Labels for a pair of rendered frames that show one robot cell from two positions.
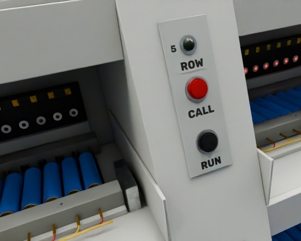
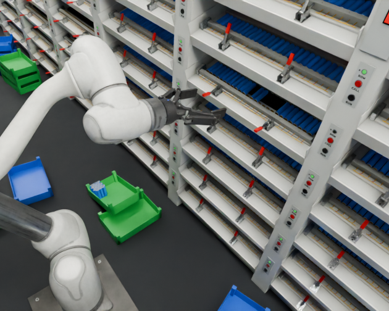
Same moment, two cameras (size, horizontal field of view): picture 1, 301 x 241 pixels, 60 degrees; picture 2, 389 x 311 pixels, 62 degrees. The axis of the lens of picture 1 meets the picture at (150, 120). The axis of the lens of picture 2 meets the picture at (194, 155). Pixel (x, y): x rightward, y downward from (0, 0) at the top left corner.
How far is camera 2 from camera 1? 0.93 m
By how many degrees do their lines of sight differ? 62
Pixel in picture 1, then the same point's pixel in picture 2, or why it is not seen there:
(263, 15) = (364, 141)
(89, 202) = (303, 136)
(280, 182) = (342, 178)
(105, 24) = (322, 113)
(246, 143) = (334, 160)
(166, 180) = (312, 148)
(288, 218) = (336, 185)
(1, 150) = not seen: hidden behind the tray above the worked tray
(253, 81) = not seen: outside the picture
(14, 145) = not seen: hidden behind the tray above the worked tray
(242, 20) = (357, 137)
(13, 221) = (289, 125)
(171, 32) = (332, 126)
